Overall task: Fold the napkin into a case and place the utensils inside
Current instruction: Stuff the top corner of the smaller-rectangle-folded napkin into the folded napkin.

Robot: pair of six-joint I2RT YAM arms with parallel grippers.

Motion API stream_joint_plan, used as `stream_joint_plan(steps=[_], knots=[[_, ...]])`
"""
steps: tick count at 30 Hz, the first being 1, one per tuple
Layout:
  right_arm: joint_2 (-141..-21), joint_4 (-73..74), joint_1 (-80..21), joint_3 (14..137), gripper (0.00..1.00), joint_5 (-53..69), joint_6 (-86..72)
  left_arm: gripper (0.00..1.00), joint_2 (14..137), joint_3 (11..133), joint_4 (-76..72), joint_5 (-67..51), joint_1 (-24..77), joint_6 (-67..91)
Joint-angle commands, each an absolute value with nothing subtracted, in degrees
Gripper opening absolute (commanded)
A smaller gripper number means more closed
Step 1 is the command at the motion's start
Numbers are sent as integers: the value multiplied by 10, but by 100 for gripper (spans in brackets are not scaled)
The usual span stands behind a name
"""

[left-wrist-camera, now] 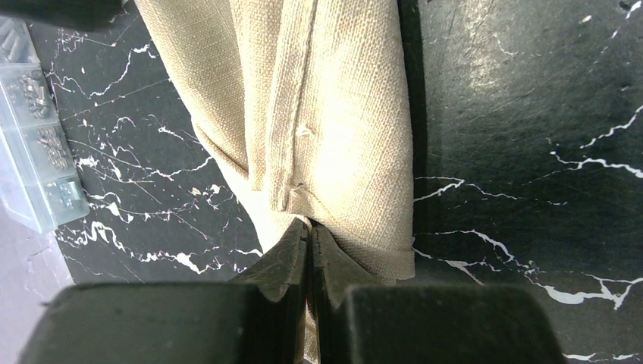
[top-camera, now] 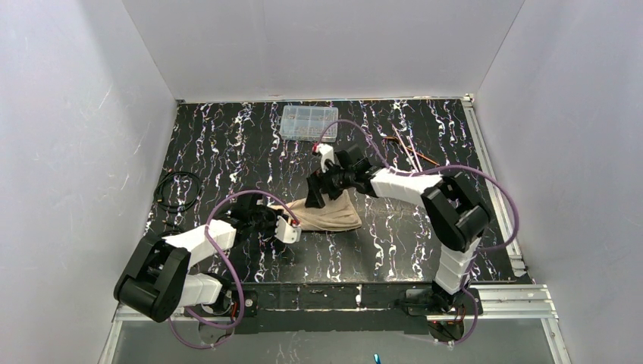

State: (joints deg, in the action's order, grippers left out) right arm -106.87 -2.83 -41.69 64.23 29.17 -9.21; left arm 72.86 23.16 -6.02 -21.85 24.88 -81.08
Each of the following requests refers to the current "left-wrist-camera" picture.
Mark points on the clear plastic screw box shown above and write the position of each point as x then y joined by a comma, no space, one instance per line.
40,186

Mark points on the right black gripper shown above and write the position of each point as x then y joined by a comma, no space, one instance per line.
73,14

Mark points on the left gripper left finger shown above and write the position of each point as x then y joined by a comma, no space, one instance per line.
255,317

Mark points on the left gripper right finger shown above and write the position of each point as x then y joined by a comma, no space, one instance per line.
361,320

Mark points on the beige cloth napkin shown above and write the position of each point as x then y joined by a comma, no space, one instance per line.
304,106

